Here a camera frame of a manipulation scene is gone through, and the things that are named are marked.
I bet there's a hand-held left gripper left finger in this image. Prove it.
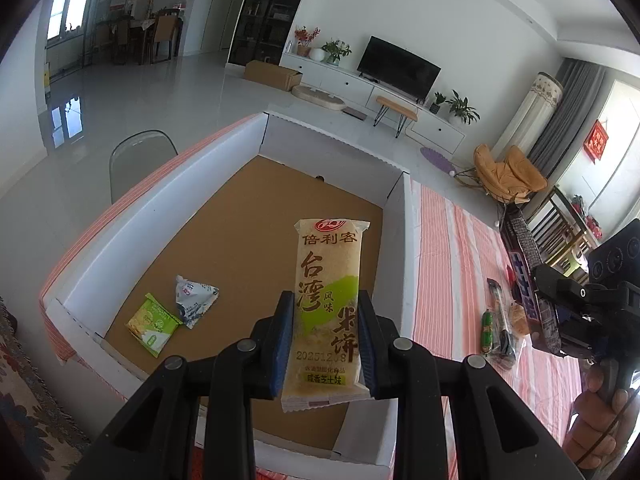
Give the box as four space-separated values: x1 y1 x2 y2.
70 290 296 480

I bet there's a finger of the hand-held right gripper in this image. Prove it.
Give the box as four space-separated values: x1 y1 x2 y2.
536 319 599 359
532 264 594 311

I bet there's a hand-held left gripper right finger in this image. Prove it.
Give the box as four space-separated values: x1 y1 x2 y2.
356 290 586 480

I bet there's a yellow rice cracker packet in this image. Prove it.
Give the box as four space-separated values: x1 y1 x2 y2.
279 218 372 414

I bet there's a white triangular snack packet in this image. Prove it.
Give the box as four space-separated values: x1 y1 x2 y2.
173 274 220 330

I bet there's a white cardboard box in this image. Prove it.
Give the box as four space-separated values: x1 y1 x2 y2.
39 111 419 467

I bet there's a green snack packet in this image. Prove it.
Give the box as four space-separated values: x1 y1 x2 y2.
124 293 184 359

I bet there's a person's right hand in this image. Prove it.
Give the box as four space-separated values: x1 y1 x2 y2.
563 364 640 469

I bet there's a dark wooden armchair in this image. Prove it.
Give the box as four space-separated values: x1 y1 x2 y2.
529 186 592 282

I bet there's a clear bread packet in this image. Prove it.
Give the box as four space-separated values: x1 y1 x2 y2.
506 303 532 338

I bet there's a dark snack stick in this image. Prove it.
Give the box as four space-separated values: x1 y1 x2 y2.
487 278 517 362

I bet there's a clear plastic wrapper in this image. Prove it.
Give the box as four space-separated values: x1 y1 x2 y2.
484 305 533 372

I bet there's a green sausage stick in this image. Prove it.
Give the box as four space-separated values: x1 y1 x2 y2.
481 309 496 357

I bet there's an orange lounge chair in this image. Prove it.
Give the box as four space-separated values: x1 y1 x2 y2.
472 143 549 204

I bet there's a grey curtain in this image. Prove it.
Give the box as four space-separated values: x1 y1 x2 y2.
527 57 606 179

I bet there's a covered standing air conditioner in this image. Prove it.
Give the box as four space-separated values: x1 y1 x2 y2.
492 72 564 162

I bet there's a purple round mat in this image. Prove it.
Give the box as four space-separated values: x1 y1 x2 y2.
418 146 457 171

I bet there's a large green potted plant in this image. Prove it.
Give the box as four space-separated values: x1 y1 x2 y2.
444 89 480 125

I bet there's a grey plastic chair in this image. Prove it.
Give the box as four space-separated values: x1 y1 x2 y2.
108 129 179 205

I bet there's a small wooden bench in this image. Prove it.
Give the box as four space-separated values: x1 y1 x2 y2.
372 95 419 139

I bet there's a beige round pad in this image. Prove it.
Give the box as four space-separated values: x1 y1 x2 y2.
291 84 346 111

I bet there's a white television cabinet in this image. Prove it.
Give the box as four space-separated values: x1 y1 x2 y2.
279 52 467 157

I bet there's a floral patterned rug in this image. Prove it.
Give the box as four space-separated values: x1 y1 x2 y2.
0 297 92 480

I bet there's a brown cardboard box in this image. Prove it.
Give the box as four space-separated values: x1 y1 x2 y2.
243 59 304 92

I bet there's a black television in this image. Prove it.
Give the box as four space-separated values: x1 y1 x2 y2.
356 36 442 103

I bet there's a green plant in white vase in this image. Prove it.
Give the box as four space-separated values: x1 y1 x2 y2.
308 39 353 66

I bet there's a red flower arrangement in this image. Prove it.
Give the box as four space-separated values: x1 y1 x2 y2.
293 25 321 57

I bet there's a wooden dining chair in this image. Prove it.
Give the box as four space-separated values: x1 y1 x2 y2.
149 13 182 64

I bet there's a dark glass cabinet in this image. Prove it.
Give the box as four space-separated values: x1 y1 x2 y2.
227 0 319 67

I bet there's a red wall hanging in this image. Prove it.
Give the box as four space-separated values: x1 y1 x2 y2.
582 119 609 164

